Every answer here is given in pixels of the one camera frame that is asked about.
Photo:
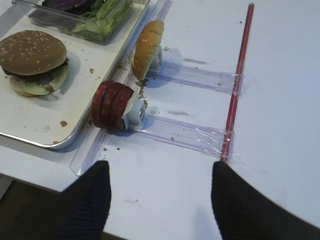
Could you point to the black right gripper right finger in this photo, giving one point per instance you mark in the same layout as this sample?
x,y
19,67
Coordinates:
x,y
243,213

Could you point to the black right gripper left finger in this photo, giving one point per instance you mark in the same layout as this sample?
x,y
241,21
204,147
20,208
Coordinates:
x,y
85,205

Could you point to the sesame top bun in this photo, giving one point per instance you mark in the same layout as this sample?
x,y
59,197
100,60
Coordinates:
x,y
29,52

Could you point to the red meat patty slices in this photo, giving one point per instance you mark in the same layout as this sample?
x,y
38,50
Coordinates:
x,y
108,105

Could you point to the white cheese slice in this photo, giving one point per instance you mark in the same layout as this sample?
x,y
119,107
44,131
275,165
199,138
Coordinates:
x,y
133,98

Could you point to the green lettuce in container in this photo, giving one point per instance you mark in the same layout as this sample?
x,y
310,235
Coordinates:
x,y
105,21

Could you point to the clear lower right track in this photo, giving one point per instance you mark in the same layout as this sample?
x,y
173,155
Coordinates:
x,y
210,141

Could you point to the clear track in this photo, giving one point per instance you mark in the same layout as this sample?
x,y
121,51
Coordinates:
x,y
223,82
210,141

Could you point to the silver metal tray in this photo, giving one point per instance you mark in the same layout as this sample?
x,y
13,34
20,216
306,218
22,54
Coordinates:
x,y
53,120

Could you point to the white pusher block lower right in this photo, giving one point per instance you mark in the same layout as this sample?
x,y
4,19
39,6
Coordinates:
x,y
135,117

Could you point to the clear upper right track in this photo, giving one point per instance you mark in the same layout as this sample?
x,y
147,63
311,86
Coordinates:
x,y
223,82

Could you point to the bottom bun on tray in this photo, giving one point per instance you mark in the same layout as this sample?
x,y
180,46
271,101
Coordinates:
x,y
30,88

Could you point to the clear plastic container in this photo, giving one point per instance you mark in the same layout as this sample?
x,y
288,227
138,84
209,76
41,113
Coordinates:
x,y
63,15

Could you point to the red plastic rail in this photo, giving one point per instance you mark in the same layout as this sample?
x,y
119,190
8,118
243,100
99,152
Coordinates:
x,y
237,87

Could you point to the clear rail right of tray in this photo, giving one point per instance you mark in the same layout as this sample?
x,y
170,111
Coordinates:
x,y
93,136

